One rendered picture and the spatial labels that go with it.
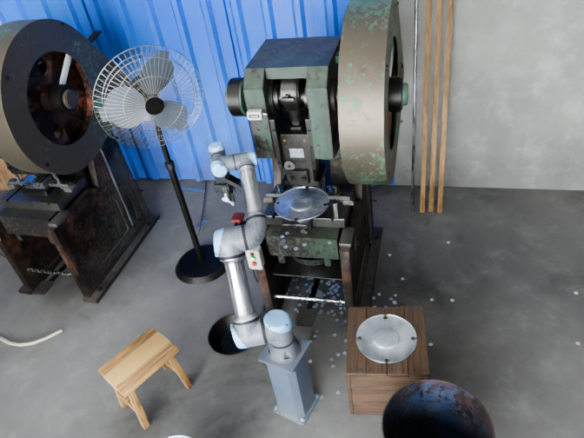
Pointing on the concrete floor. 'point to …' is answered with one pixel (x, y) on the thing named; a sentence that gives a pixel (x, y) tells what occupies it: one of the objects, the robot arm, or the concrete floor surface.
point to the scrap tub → (435, 413)
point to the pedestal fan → (165, 118)
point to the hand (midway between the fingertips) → (234, 202)
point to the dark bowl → (223, 337)
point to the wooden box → (376, 374)
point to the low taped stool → (141, 368)
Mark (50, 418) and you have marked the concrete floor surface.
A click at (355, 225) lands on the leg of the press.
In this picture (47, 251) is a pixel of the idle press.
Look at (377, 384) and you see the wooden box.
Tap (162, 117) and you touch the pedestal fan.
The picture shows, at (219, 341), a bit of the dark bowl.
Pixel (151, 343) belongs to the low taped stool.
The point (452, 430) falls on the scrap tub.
